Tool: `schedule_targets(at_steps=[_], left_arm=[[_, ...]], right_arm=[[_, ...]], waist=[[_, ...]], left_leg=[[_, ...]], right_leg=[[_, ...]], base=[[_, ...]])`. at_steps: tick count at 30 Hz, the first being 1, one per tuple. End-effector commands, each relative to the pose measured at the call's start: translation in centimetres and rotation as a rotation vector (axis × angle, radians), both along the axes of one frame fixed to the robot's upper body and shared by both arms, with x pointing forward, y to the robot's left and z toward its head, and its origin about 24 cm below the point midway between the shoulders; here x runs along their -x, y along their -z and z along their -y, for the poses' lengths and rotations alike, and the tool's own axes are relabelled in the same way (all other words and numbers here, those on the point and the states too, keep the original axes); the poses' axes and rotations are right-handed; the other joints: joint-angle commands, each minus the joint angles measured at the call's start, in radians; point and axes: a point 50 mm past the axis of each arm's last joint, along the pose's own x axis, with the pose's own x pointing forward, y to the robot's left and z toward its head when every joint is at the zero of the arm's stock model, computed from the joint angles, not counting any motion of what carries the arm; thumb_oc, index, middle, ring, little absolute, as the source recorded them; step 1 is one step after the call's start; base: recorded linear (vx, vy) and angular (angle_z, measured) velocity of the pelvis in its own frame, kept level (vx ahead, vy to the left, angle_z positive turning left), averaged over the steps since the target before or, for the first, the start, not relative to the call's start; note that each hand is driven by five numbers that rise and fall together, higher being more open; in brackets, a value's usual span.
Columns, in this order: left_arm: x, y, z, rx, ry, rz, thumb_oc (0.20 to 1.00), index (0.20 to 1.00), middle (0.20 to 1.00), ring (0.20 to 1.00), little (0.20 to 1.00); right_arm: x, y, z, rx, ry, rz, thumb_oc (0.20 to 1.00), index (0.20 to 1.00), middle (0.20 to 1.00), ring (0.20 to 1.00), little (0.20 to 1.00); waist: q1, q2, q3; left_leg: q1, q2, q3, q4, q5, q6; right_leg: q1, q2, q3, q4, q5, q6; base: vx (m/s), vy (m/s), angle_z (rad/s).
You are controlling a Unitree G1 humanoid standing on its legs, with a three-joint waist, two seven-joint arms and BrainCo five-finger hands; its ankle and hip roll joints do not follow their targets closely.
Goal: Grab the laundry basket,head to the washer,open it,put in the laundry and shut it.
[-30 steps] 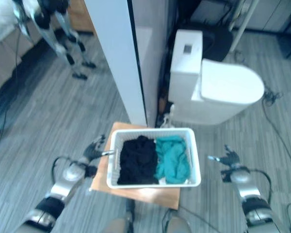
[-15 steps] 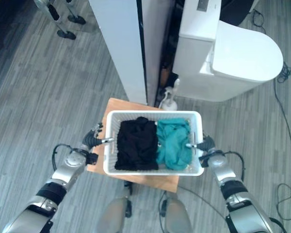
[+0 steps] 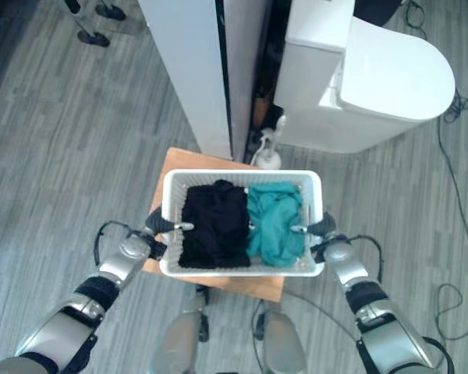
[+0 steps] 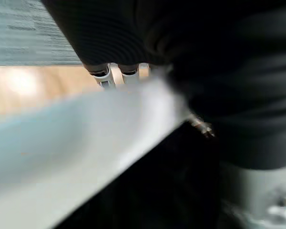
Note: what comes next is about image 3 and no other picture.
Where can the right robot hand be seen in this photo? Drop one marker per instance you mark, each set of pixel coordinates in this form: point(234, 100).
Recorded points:
point(320, 227)

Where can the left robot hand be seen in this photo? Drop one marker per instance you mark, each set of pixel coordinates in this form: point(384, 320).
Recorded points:
point(162, 224)

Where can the white plastic laundry basket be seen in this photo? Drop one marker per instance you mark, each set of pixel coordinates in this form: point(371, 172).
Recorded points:
point(174, 192)

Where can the teal garment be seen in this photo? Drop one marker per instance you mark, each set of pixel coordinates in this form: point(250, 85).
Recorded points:
point(272, 230)

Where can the black garment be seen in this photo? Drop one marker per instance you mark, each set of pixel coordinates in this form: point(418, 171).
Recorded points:
point(213, 226)

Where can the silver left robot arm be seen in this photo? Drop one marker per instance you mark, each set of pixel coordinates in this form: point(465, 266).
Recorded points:
point(82, 296)

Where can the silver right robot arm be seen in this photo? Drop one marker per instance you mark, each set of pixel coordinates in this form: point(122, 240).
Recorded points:
point(370, 300)

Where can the wooden stool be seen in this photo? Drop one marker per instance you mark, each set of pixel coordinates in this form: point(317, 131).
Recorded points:
point(175, 163)

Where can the white toilet brush holder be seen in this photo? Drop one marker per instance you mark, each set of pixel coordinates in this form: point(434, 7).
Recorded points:
point(267, 154)

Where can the silver left robot leg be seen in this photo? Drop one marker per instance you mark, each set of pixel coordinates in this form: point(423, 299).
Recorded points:
point(179, 343)

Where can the silver robot leg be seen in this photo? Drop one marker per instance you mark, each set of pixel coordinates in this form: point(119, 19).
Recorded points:
point(281, 343)
point(179, 343)

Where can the silver right robot leg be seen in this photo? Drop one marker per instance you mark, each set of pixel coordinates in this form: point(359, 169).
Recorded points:
point(281, 343)

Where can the white partition panel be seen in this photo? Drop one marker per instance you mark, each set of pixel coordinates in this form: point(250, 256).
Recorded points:
point(191, 70)

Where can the white toilet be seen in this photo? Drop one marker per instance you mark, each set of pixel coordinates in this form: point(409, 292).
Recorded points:
point(374, 78)

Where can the black stand foot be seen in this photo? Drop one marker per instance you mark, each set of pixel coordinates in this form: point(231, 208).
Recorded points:
point(111, 11)
point(93, 38)

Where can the black round base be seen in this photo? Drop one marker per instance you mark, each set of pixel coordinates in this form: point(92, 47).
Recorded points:
point(374, 11)

